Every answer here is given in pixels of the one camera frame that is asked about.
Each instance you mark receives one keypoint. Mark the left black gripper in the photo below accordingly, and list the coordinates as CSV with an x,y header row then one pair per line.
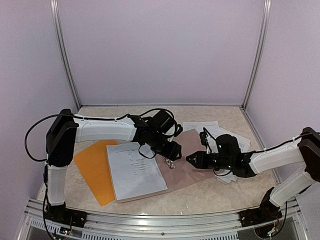
x,y
172,152

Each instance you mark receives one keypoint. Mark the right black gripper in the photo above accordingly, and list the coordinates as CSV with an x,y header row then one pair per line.
x,y
200,161

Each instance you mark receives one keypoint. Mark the pink-brown file folder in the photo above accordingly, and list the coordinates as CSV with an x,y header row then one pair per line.
x,y
184,174

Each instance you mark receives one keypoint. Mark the white printed sheet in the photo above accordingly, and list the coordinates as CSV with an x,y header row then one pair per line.
x,y
134,172
199,125
244,143

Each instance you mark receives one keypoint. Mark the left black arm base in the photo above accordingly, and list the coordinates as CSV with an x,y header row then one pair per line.
x,y
66,216

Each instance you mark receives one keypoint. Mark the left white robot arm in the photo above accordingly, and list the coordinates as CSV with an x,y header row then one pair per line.
x,y
156,131

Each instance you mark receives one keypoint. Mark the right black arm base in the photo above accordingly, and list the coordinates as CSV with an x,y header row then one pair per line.
x,y
260,215

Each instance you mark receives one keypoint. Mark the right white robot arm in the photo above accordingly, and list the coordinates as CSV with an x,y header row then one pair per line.
x,y
304,148

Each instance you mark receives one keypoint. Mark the metal folder clip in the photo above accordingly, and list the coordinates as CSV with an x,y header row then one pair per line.
x,y
170,163

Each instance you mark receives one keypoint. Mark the orange folder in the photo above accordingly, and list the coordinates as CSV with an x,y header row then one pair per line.
x,y
93,165

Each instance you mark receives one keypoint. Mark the white printed sheet dense text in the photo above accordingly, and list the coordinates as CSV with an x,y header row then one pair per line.
x,y
226,176

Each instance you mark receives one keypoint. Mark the white printed sheet back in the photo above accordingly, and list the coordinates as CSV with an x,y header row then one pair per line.
x,y
199,125

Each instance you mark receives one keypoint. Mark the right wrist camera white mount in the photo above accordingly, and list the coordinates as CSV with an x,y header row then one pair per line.
x,y
204,134

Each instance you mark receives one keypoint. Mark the left aluminium frame post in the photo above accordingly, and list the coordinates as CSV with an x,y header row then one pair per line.
x,y
54,5

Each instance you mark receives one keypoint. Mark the aluminium frame post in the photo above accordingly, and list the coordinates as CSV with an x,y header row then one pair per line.
x,y
258,53
54,5

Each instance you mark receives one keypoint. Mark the right aluminium frame post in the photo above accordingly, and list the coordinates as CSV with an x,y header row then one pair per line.
x,y
258,53

